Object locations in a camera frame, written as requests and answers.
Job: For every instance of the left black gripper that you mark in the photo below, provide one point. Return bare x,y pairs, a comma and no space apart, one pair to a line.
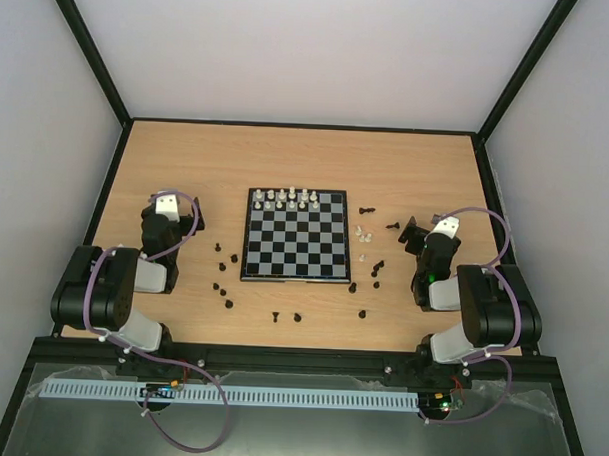
201,222

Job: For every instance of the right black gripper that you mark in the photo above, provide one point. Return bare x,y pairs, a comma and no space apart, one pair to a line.
416,235

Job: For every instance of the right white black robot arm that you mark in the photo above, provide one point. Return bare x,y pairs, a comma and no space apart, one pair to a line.
496,307

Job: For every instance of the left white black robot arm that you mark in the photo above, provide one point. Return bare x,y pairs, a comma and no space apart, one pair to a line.
96,291

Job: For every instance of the right circuit board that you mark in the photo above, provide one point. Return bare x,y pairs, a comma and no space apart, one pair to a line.
443,402

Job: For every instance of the black piece right tall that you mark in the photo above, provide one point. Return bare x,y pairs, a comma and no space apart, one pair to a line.
378,266

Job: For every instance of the black and silver chessboard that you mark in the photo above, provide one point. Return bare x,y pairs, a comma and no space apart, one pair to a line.
297,246

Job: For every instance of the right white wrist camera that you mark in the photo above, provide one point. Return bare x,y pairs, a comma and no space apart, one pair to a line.
446,226

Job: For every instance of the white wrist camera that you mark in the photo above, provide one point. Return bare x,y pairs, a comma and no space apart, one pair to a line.
446,226
166,203

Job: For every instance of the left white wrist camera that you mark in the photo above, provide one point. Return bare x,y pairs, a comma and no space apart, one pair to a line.
166,203

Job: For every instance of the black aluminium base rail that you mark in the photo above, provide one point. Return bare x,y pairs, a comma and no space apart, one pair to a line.
393,369

